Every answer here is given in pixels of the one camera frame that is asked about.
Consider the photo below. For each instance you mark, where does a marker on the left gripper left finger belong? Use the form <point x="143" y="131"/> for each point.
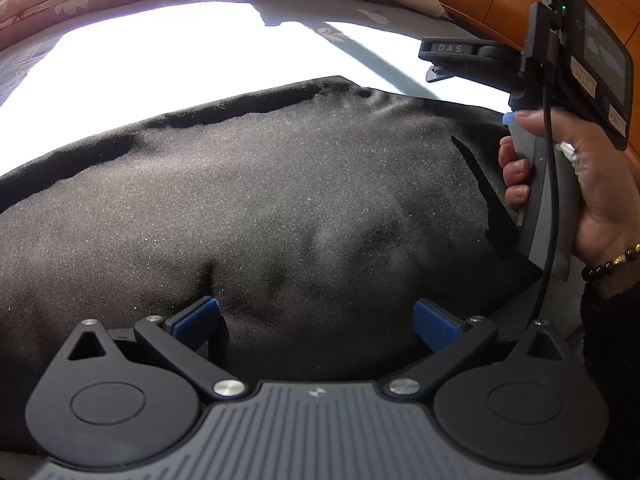
<point x="197" y="324"/>

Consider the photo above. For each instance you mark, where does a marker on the person's hand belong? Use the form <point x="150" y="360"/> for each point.
<point x="609" y="222"/>

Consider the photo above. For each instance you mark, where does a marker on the black track pants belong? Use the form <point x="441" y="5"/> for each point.
<point x="316" y="214"/>

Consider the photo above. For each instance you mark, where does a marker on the blue floral bed sheet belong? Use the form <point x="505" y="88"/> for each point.
<point x="115" y="69"/>

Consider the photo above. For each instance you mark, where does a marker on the gripper display screen unit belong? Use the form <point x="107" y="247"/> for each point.
<point x="595" y="79"/>

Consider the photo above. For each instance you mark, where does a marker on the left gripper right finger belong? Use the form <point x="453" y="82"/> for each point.
<point x="435" y="326"/>

